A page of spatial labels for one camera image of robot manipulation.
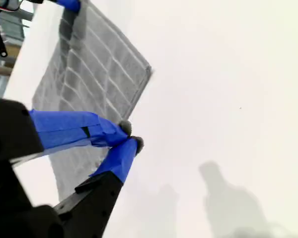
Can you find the grey striped towel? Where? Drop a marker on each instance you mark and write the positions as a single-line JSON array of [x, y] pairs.
[[96, 67]]

